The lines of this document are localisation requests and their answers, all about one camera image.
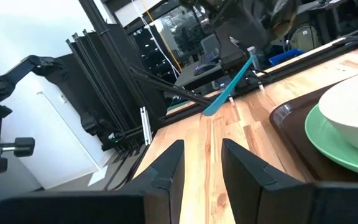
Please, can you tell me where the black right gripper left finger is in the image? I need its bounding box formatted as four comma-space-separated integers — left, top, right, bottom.
0, 139, 185, 224

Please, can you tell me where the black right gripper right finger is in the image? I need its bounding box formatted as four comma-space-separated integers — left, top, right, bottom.
221, 138, 358, 224

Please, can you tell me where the green plate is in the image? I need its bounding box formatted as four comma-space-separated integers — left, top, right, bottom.
304, 104, 358, 180

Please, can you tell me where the spoon with teal handle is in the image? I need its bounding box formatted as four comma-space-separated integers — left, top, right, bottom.
202, 54, 257, 117

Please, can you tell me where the white bowl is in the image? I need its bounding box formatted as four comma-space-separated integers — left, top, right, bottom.
318, 68, 358, 156

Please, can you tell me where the brown plastic tray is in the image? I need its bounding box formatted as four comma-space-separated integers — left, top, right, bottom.
268, 67, 358, 184

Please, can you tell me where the blue plastic bin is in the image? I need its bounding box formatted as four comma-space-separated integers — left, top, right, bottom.
268, 48, 306, 66

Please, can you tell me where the white cabinet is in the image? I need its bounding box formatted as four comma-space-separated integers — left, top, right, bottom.
0, 70, 119, 189

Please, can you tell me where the black computer mouse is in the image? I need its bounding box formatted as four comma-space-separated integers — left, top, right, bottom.
193, 62, 218, 76

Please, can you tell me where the grey desk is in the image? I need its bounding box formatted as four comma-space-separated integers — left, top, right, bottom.
174, 60, 226, 91

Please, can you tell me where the silver aluminium bracket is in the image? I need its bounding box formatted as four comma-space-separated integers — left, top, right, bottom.
139, 106, 153, 146

